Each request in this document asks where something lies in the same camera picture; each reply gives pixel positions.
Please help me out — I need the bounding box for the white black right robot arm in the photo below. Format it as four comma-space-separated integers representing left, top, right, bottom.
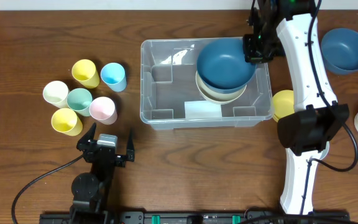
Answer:
243, 1, 349, 215

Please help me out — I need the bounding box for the light blue cup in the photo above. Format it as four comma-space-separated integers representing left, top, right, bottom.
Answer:
101, 63, 127, 92

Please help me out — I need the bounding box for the mint green cup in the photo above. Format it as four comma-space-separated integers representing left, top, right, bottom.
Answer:
67, 88, 93, 117

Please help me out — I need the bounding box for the yellow cup lower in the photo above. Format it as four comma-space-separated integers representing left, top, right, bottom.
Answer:
51, 108, 83, 136

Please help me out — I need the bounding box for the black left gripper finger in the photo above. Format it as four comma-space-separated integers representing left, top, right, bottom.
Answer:
76, 123, 97, 151
126, 130, 135, 162

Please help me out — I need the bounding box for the yellow cup upper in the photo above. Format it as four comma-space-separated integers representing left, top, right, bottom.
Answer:
71, 59, 100, 88

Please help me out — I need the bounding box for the yellow cup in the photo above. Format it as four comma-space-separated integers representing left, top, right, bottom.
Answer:
71, 59, 100, 88
51, 108, 83, 136

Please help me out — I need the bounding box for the cream white cup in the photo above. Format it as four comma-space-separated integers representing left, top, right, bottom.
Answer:
42, 81, 70, 108

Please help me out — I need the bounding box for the small light grey bowl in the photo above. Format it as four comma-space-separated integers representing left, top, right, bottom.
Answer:
319, 141, 330, 160

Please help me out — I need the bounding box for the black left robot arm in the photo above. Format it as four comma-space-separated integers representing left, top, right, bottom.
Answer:
70, 123, 135, 213

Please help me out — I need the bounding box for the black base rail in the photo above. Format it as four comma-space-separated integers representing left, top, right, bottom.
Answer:
39, 210, 351, 224

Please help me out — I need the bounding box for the dark blue bowl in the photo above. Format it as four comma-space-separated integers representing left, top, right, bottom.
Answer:
321, 28, 358, 75
196, 38, 256, 94

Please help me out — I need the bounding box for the small yellow bowl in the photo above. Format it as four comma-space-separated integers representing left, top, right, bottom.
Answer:
272, 90, 295, 122

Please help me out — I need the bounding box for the pink cup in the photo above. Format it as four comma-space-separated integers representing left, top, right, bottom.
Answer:
89, 96, 117, 125

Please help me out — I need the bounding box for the clear plastic storage container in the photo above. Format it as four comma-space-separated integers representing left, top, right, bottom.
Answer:
140, 38, 273, 129

